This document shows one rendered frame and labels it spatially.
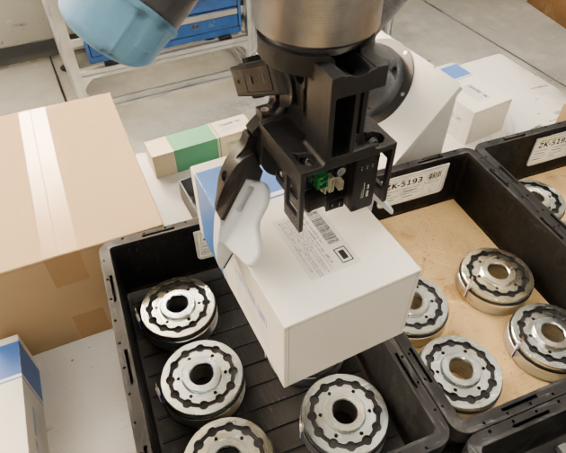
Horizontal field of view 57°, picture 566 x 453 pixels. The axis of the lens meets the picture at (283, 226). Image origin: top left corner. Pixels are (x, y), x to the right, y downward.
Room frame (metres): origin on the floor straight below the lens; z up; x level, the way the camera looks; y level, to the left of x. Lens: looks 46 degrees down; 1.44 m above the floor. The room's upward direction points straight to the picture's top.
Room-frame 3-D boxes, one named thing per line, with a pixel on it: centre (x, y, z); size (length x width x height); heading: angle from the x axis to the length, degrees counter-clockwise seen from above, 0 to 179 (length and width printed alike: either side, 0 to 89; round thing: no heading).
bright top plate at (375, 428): (0.26, -0.07, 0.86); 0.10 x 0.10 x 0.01
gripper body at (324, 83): (0.29, -0.02, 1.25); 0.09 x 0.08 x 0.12; 26
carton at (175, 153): (0.95, 0.19, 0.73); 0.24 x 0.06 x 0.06; 118
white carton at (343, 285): (0.32, -0.01, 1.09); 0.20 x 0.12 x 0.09; 26
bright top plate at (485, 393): (0.32, -0.22, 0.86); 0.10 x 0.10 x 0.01
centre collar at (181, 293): (0.42, 0.14, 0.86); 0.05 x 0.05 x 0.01
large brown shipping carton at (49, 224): (0.66, 0.40, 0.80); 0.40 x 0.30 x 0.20; 24
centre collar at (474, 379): (0.32, -0.22, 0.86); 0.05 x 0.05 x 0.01
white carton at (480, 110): (1.11, -0.43, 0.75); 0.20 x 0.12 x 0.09; 30
